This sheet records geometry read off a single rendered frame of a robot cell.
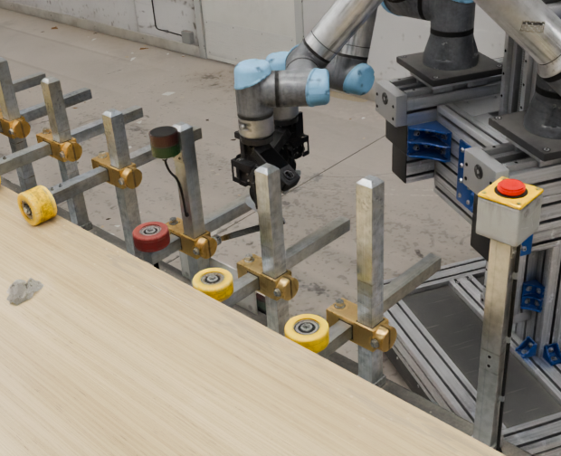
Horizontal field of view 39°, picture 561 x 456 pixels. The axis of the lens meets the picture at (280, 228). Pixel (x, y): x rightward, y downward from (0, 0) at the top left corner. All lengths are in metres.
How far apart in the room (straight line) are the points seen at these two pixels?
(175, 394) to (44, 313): 0.37
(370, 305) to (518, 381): 1.02
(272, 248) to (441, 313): 1.14
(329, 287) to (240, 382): 1.81
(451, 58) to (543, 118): 0.46
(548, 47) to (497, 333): 0.59
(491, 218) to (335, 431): 0.40
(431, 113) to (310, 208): 1.52
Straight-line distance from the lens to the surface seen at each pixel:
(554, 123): 1.86
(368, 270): 1.45
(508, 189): 1.20
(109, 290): 1.62
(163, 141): 1.66
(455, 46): 2.23
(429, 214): 3.62
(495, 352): 1.37
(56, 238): 1.84
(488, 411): 1.45
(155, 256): 1.80
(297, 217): 3.61
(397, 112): 2.20
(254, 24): 5.32
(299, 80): 1.63
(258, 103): 1.64
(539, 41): 1.64
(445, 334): 2.57
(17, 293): 1.66
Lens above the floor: 1.79
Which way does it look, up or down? 30 degrees down
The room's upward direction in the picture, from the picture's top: 4 degrees counter-clockwise
